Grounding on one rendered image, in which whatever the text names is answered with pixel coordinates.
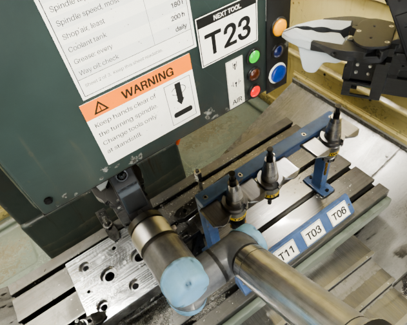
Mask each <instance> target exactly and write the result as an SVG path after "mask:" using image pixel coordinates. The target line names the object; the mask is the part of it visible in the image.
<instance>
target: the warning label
mask: <svg viewBox="0 0 407 325"><path fill-rule="evenodd" d="M79 108H80V110H81V112H82V114H83V116H84V118H85V119H86V121H87V123H88V125H89V127H90V129H91V131H92V133H93V135H94V137H95V140H96V141H97V143H98V145H99V147H100V149H101V151H102V153H103V155H104V157H105V159H106V161H107V163H108V165H110V164H112V163H114V162H116V161H117V160H119V159H121V158H123V157H124V156H126V155H128V154H130V153H132V152H134V151H136V150H137V149H139V148H141V147H142V146H144V145H146V144H148V143H150V142H152V141H154V140H155V139H157V138H159V137H160V136H162V135H164V134H166V133H168V132H170V131H172V130H173V129H175V128H177V127H178V126H180V125H182V124H184V123H186V122H188V121H190V120H191V119H193V118H195V117H197V116H198V115H200V110H199V103H198V99H197V92H196V89H195V82H194V75H193V71H192V64H191V60H190V54H189V53H188V54H186V55H184V56H182V57H180V58H178V59H176V60H174V61H171V62H169V63H167V64H165V65H163V66H161V67H159V68H157V69H155V70H153V71H151V72H148V73H147V74H144V75H142V76H140V77H138V78H137V79H134V80H133V81H130V82H129V83H126V84H124V85H122V86H120V87H118V88H116V89H114V90H112V91H110V92H108V93H106V94H103V95H101V96H99V97H97V98H95V99H93V100H91V101H89V102H87V103H85V104H83V105H81V106H79Z"/></svg>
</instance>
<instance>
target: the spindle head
mask: <svg viewBox="0 0 407 325"><path fill-rule="evenodd" d="M189 1H190V8H191V13H192V21H193V25H194V32H195V40H196V45H197V46H196V47H194V48H192V49H190V50H188V51H186V52H184V53H182V54H180V55H178V56H175V57H173V58H171V59H169V60H167V61H165V62H163V63H161V64H159V65H157V66H155V67H153V68H151V69H149V70H147V71H145V72H143V73H141V74H138V75H136V76H134V77H132V78H130V79H128V80H126V81H124V82H122V83H119V84H117V85H115V86H113V87H111V88H109V89H107V90H105V91H103V92H101V93H99V94H97V95H95V96H93V97H91V98H89V99H87V100H85V101H83V99H82V97H81V95H80V93H79V91H78V89H77V87H76V85H75V83H74V81H73V79H72V76H71V75H70V72H69V71H68V69H67V67H66V65H65V62H64V61H63V58H62V57H61V54H60V53H59V50H58V49H57V47H56V45H55V43H54V40H53V39H52V36H51V34H50V32H49V30H48V28H47V26H46V24H45V22H44V20H43V18H42V16H41V14H40V12H39V10H38V8H37V6H36V4H35V2H34V0H0V169H1V170H2V171H3V172H4V173H5V174H6V176H7V177H8V178H9V179H10V180H11V181H12V182H13V183H14V184H15V186H16V187H17V188H18V189H19V191H20V192H21V193H22V194H23V195H24V196H25V197H26V198H27V199H28V201H29V202H30V203H31V204H32V205H33V207H35V208H37V209H38V210H41V212H42V214H43V215H47V214H48V213H50V212H52V211H54V210H56V209H58V208H59V207H61V206H62V205H64V204H66V203H68V202H70V201H72V200H73V199H75V198H77V197H78V196H80V195H82V194H84V193H86V192H87V191H89V190H91V189H92V188H95V187H96V186H98V185H100V184H102V183H103V182H105V181H107V180H108V179H111V178H112V177H114V176H116V175H117V174H119V173H121V172H123V171H125V170H126V169H128V168H130V167H131V166H133V165H135V164H137V163H139V162H141V161H142V160H144V159H146V158H147V157H149V156H151V155H153V154H155V153H156V152H158V151H160V150H162V149H163V148H165V147H167V146H169V145H171V144H172V143H174V142H176V141H178V140H179V139H181V138H183V137H185V136H186V135H188V134H190V133H192V132H194V131H195V130H197V129H199V128H200V127H202V126H204V125H206V124H208V123H209V122H211V121H213V120H214V119H216V118H218V117H220V116H222V115H224V114H225V113H227V112H229V111H230V103H229V96H228V83H227V76H226V64H225V63H227V62H229V61H231V60H233V59H235V58H236V57H239V56H240V55H242V56H243V74H244V97H245V102H246V101H248V100H250V98H249V97H248V90H249V88H250V87H251V85H253V84H255V83H259V84H260V85H261V92H260V94H261V93H263V92H264V91H266V0H257V35H258V41H256V42H254V43H252V44H249V45H248V46H245V47H244V48H242V49H240V50H238V51H236V52H234V53H232V54H230V55H228V56H226V57H224V58H222V59H220V60H218V61H216V62H214V63H212V64H210V65H208V66H206V67H204V68H202V66H201V58H200V53H199V46H198V41H197V34H196V29H195V21H194V19H196V18H198V17H201V16H202V15H205V14H207V13H209V12H212V11H214V10H216V9H218V8H220V7H222V6H224V5H227V4H229V3H231V2H234V1H236V0H189ZM255 47H257V48H259V49H260V50H261V57H260V59H259V60H258V62H257V63H255V64H254V65H249V64H248V63H247V62H246V56H247V54H248V52H249V51H250V50H251V49H252V48H255ZM188 53H189V54H190V60H191V64H192V71H193V75H194V82H195V89H196V92H197V99H198V103H199V110H200V115H198V116H197V117H195V118H193V119H191V120H190V121H188V122H186V123H184V124H182V125H180V126H178V127H177V128H175V129H173V130H172V131H170V132H168V133H166V134H164V135H162V136H160V137H159V138H157V139H155V140H154V141H152V142H150V143H148V144H146V145H144V146H142V147H141V148H139V149H137V150H136V151H134V152H132V153H130V154H128V155H126V156H124V157H123V158H121V159H119V160H117V161H116V162H113V163H112V164H110V165H108V163H107V161H106V159H105V157H104V155H103V153H102V151H101V149H100V147H99V145H98V143H97V141H96V140H95V137H94V135H93V133H92V131H91V129H90V127H89V125H88V123H87V121H86V119H85V118H84V116H83V114H82V112H81V110H80V108H79V106H81V105H83V104H85V103H87V102H89V101H91V100H93V99H95V98H97V97H99V96H101V95H103V94H106V93H108V92H110V91H112V90H114V89H116V88H118V87H120V86H122V85H124V84H126V83H129V82H130V81H133V80H134V79H137V78H138V77H140V76H142V75H144V74H147V73H148V72H151V71H153V70H155V69H157V68H159V67H161V66H163V65H165V64H167V63H169V62H171V61H174V60H176V59H178V58H180V57H182V56H184V55H186V54H188ZM254 66H258V67H260V68H261V75H260V77H259V78H258V80H256V82H254V83H250V82H249V81H248V80H247V75H248V72H249V70H250V69H251V68H252V67H254ZM245 102H244V103H245ZM242 104H243V103H242ZM240 105H241V104H240ZM238 106H239V105H238ZM238 106H236V107H238ZM236 107H235V108H236ZM232 110H233V108H232Z"/></svg>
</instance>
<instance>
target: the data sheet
mask: <svg viewBox="0 0 407 325"><path fill-rule="evenodd" d="M34 2H35V4H36V6H37V8H38V10H39V12H40V14H41V16H42V18H43V20H44V22H45V24H46V26H47V28H48V30H49V32H50V34H51V36H52V39H53V40H54V43H55V45H56V47H57V49H58V50H59V53H60V54H61V57H62V58H63V61H64V62H65V65H66V67H67V69H68V71H69V72H70V75H71V76H72V79H73V81H74V83H75V85H76V87H77V89H78V91H79V93H80V95H81V97H82V99H83V101H85V100H87V99H89V98H91V97H93V96H95V95H97V94H99V93H101V92H103V91H105V90H107V89H109V88H111V87H113V86H115V85H117V84H119V83H122V82H124V81H126V80H128V79H130V78H132V77H134V76H136V75H138V74H141V73H143V72H145V71H147V70H149V69H151V68H153V67H155V66H157V65H159V64H161V63H163V62H165V61H167V60H169V59H171V58H173V57H175V56H178V55H180V54H182V53H184V52H186V51H188V50H190V49H192V48H194V47H196V46H197V45H196V40H195V32H194V25H193V21H192V13H191V8H190V1H189V0H34Z"/></svg>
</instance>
